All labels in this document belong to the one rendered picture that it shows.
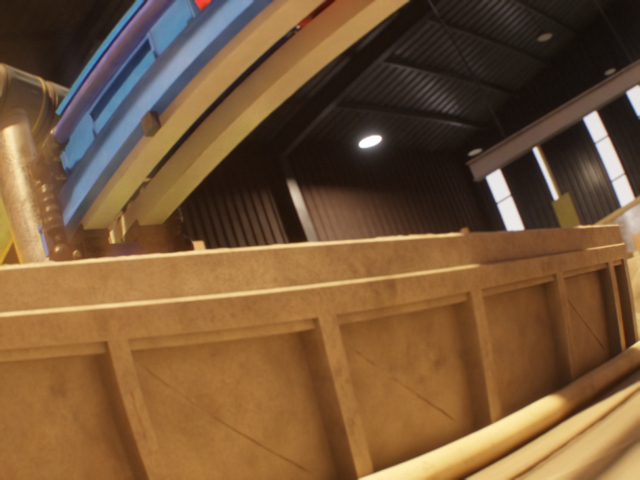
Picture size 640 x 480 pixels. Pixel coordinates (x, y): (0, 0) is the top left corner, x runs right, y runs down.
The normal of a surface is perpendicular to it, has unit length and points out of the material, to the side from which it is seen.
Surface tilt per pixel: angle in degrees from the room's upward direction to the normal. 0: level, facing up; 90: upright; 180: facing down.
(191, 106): 174
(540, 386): 100
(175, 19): 92
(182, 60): 90
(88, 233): 84
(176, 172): 90
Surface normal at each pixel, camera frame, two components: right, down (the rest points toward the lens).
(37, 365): 0.73, -0.25
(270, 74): -0.65, 0.05
